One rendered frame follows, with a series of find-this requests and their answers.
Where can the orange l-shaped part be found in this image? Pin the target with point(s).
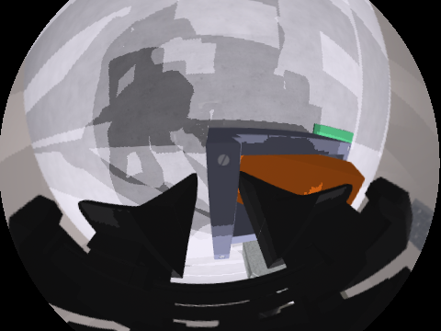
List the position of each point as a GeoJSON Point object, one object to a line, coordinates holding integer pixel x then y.
{"type": "Point", "coordinates": [303, 173]}

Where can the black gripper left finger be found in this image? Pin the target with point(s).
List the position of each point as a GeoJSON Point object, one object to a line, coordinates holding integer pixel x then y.
{"type": "Point", "coordinates": [162, 224]}

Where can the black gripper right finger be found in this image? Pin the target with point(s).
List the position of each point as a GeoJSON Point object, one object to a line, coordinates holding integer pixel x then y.
{"type": "Point", "coordinates": [279, 217]}

